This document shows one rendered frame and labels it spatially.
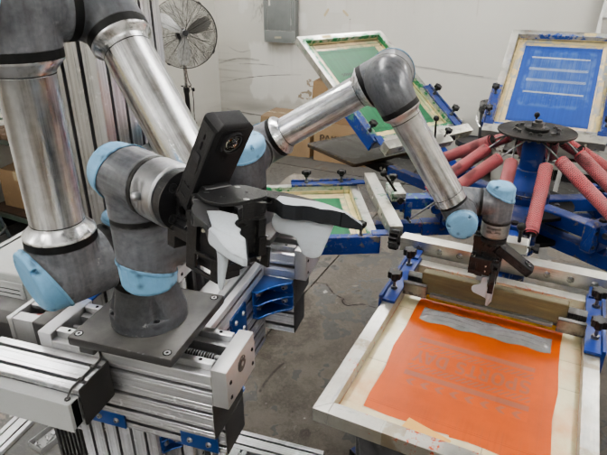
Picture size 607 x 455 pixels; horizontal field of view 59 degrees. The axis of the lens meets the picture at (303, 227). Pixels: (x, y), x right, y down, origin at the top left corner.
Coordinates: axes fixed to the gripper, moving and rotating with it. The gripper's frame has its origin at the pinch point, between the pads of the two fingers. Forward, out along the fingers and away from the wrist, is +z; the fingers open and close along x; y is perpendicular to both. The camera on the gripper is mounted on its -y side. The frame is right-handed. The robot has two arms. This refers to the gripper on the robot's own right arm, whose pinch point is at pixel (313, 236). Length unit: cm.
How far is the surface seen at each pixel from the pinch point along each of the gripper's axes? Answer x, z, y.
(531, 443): -74, 6, 63
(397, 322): -91, -41, 60
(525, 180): -184, -47, 31
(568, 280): -139, -11, 49
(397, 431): -54, -16, 62
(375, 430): -51, -19, 62
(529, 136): -177, -47, 13
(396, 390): -68, -25, 64
